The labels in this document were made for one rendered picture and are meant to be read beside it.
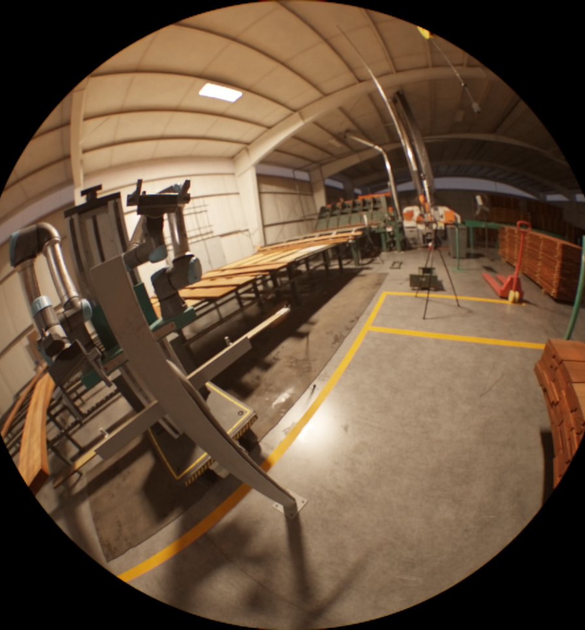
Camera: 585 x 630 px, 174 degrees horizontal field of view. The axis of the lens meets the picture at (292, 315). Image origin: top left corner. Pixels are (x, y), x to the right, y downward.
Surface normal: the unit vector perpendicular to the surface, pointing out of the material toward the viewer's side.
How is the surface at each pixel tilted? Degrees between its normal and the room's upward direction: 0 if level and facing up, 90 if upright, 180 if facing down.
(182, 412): 90
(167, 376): 90
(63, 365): 67
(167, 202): 85
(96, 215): 90
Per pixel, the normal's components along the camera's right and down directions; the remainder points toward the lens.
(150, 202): 0.71, 0.04
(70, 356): 0.68, -0.32
